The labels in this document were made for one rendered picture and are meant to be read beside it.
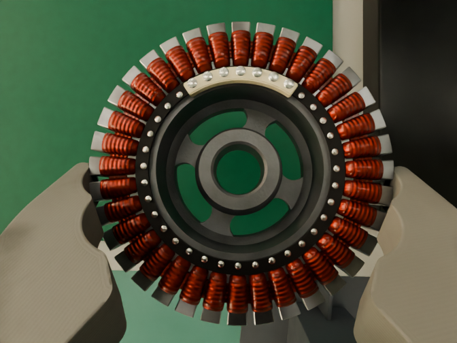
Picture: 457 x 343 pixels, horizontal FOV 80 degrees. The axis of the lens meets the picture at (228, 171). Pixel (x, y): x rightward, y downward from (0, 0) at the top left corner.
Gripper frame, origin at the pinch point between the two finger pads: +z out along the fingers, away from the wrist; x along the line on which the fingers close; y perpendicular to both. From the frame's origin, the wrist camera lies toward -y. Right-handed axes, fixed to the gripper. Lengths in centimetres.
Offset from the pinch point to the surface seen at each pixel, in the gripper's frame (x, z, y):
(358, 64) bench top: 8.0, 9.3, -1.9
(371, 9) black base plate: 8.2, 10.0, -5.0
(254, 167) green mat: 1.1, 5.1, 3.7
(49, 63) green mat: -12.8, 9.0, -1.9
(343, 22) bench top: 7.0, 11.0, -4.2
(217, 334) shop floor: -5, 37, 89
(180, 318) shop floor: -18, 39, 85
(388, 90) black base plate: 8.7, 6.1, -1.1
